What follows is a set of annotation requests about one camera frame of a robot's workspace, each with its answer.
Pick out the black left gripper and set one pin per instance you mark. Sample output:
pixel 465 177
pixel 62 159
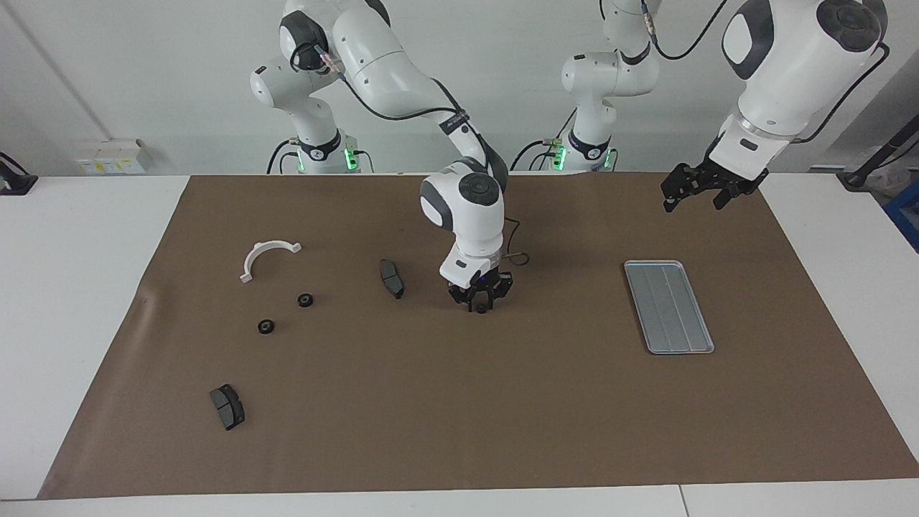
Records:
pixel 725 178

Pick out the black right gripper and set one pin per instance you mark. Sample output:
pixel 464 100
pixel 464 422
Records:
pixel 484 287

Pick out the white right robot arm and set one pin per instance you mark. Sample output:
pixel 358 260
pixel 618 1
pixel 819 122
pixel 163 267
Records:
pixel 467 215

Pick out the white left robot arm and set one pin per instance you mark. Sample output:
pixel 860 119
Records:
pixel 790 57

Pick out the silver metal tray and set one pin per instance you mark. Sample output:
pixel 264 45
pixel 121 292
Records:
pixel 671 309

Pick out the dark grey brake pad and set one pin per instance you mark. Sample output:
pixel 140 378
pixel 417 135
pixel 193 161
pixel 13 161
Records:
pixel 227 407
pixel 392 278

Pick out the brown paper table mat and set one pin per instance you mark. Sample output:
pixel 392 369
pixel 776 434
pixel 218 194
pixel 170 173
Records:
pixel 431 395

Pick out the black stand pole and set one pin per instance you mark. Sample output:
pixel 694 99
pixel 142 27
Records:
pixel 858 176

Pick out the grey slanted panel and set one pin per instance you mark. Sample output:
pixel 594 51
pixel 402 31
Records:
pixel 897 115

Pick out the black table clamp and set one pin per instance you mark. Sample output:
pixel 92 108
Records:
pixel 18 185

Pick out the white curved plastic bracket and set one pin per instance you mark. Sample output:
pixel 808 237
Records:
pixel 258 250

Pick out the white wall outlet box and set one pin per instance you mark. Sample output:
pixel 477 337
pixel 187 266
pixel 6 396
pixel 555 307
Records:
pixel 108 161

